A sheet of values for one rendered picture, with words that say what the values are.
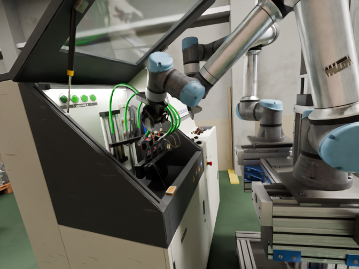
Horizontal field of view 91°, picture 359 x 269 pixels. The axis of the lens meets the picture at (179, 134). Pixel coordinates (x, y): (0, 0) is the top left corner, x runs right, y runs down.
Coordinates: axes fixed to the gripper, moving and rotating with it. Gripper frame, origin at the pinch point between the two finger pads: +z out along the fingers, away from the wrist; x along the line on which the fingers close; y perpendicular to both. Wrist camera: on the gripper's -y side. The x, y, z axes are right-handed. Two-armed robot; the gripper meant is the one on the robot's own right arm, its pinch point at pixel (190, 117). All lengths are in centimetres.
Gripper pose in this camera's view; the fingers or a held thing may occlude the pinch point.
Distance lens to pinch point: 87.3
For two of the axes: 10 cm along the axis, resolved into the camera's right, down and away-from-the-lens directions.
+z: 0.9, 9.7, 2.2
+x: 3.2, -2.4, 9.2
